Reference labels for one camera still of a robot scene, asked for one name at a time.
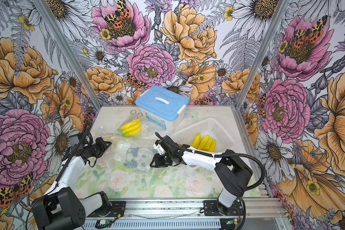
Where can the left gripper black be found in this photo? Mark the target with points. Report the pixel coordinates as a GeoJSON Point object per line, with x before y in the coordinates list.
{"type": "Point", "coordinates": [103, 145]}

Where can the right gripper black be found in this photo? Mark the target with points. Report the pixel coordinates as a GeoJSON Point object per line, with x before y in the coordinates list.
{"type": "Point", "coordinates": [156, 158]}

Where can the panda zip-top bag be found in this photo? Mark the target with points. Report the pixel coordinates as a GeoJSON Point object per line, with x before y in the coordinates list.
{"type": "Point", "coordinates": [133, 156]}

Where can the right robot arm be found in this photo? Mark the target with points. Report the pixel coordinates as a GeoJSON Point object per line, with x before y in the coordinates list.
{"type": "Point", "coordinates": [229, 167]}

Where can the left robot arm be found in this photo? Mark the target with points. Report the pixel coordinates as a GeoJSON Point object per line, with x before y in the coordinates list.
{"type": "Point", "coordinates": [69, 178]}

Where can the clear bag with banana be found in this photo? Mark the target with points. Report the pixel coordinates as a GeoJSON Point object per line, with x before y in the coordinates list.
{"type": "Point", "coordinates": [147, 134]}

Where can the blue lid storage box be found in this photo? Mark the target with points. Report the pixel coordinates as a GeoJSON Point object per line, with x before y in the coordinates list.
{"type": "Point", "coordinates": [163, 107]}

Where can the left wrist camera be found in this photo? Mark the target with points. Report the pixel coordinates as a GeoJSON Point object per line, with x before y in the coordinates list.
{"type": "Point", "coordinates": [77, 139]}

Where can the metal wire tongs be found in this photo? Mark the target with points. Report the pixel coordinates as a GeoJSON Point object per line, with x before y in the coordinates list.
{"type": "Point", "coordinates": [134, 114]}

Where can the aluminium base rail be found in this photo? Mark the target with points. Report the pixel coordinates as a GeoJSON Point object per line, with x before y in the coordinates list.
{"type": "Point", "coordinates": [160, 214]}

